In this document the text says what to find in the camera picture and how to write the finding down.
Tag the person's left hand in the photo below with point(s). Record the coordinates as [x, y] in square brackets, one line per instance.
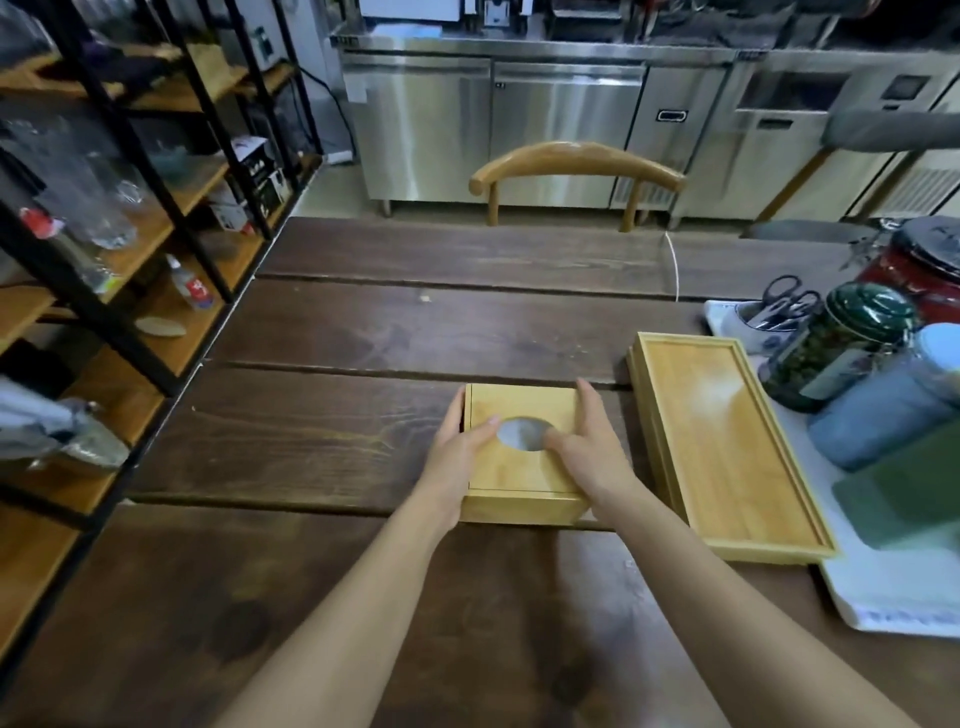
[448, 469]

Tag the person's right hand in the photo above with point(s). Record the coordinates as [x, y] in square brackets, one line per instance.
[600, 465]

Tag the person's left thumb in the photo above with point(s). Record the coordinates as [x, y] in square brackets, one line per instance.
[481, 433]

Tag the person's right thumb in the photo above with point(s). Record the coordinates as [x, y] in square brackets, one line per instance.
[559, 444]

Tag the square wooden tissue box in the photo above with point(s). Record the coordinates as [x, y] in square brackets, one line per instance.
[521, 480]

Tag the person's left forearm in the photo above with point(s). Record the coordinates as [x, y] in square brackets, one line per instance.
[352, 622]

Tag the person's right forearm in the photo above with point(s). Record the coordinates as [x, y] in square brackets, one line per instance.
[720, 622]

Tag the long wooden tray box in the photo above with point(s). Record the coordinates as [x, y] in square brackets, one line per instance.
[720, 435]

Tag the white holder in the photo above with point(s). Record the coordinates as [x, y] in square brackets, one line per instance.
[739, 322]

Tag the green round tea tin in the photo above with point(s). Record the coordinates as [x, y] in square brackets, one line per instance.
[825, 352]

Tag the wooden chair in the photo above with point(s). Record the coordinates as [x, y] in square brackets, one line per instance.
[577, 159]

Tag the stainless steel counter cabinet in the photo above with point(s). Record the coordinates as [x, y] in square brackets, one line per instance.
[562, 127]

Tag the blue jar with white lid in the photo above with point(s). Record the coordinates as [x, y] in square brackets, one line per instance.
[877, 409]

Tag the small bottle with red label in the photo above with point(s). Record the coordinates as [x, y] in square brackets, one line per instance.
[189, 285]

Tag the small white carton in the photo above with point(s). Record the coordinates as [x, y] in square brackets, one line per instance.
[229, 214]

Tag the beige oval piece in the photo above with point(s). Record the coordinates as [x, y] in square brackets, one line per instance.
[160, 326]

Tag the black and white carton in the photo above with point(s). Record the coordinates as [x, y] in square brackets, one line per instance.
[259, 176]

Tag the green box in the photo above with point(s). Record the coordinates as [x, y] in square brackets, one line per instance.
[907, 487]

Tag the white tray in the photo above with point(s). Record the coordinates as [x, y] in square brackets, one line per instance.
[892, 585]

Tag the black metal wooden shelf rack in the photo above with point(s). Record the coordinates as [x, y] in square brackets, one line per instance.
[112, 315]

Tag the red jar with black lid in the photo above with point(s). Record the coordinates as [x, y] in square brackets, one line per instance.
[919, 262]

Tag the grey plastic bag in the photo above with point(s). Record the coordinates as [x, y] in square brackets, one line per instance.
[52, 435]

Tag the clear glass pitcher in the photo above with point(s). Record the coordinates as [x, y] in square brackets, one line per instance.
[94, 202]

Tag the grey padded chair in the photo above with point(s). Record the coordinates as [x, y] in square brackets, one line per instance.
[885, 131]

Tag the clear bottle with red cap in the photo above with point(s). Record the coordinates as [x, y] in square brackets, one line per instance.
[64, 244]

